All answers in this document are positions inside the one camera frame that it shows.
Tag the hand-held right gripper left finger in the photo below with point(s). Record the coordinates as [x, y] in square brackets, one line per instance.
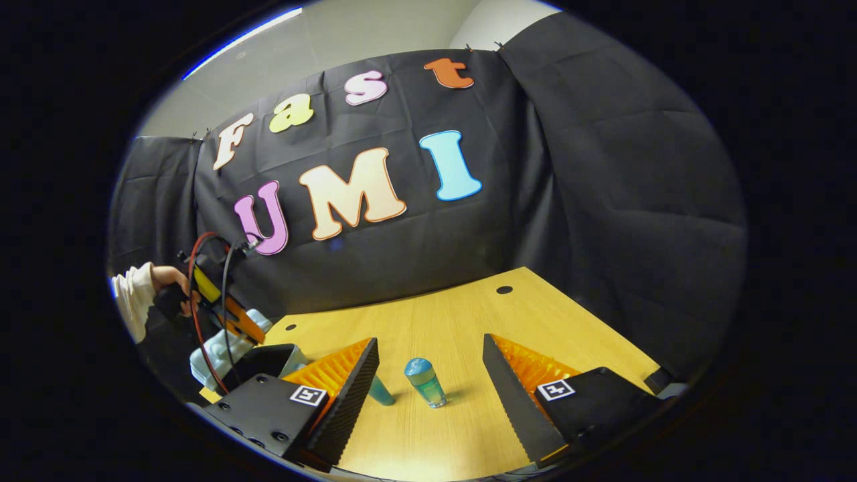
[351, 402]

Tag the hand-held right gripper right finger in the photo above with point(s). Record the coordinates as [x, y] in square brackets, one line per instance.
[515, 408]

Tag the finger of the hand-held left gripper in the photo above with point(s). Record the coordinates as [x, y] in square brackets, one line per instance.
[258, 361]

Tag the teal skin care bottle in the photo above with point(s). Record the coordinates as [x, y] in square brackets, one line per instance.
[383, 393]

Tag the light blue suitcase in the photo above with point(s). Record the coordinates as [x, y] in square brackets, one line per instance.
[211, 355]

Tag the blue capped skin care bottle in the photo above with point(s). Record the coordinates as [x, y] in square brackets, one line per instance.
[426, 383]

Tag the black backdrop cloth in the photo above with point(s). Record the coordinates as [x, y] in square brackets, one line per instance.
[535, 201]

